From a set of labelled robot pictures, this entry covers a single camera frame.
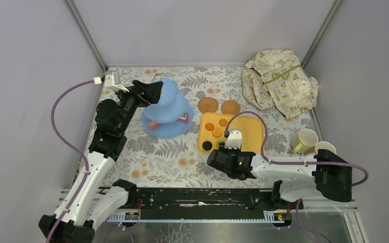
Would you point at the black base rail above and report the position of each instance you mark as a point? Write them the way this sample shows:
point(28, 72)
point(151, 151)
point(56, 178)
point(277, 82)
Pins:
point(155, 198)

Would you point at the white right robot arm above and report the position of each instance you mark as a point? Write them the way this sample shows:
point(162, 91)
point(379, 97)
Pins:
point(324, 174)

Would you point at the pink paper cup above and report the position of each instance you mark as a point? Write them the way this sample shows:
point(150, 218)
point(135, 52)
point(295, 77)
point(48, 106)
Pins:
point(325, 146)

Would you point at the green paper cup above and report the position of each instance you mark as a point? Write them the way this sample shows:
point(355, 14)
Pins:
point(305, 140)

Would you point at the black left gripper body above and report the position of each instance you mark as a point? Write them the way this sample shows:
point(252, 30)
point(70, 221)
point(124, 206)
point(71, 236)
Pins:
point(140, 90)

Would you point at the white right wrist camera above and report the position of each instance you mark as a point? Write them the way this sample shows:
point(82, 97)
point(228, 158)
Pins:
point(233, 139)

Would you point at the woven rattan coaster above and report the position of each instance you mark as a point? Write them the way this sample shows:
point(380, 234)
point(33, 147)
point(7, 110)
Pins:
point(230, 107)
point(208, 104)

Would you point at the orange round cookie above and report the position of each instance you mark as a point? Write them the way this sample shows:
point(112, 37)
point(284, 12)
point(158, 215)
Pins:
point(209, 127)

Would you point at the black round cookie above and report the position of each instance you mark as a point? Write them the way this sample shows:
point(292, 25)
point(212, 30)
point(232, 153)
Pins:
point(207, 145)

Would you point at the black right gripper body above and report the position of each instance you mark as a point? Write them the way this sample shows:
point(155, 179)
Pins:
point(234, 152)

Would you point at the orange flower cookie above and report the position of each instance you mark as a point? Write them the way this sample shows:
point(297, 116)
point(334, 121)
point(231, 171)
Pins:
point(223, 122)

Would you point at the pink cake slice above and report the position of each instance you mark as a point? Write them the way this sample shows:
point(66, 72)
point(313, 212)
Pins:
point(152, 125)

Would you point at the blue three-tier cake stand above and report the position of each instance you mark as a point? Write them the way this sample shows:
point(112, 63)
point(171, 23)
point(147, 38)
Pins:
point(171, 106)

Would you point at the orange waffle cookie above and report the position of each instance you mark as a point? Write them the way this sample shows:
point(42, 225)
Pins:
point(217, 132)

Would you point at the green round macaron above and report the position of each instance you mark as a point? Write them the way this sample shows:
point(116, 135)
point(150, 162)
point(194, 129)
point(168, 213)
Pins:
point(220, 144)

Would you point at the purple cake slice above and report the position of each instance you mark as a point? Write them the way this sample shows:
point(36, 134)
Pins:
point(184, 118)

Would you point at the floral tablecloth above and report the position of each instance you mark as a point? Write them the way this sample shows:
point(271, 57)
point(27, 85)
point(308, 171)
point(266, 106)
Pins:
point(149, 161)

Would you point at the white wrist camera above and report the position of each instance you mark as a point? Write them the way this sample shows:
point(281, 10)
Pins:
point(111, 81)
point(233, 139)

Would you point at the printed cloth bag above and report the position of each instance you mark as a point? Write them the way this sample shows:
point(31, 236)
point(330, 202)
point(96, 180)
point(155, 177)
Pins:
point(276, 78)

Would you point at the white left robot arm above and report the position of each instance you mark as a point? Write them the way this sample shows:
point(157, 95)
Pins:
point(71, 221)

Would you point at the yellow serving tray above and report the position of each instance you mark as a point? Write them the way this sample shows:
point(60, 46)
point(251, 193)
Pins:
point(250, 126)

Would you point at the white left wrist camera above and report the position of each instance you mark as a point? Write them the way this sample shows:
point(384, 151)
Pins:
point(111, 81)

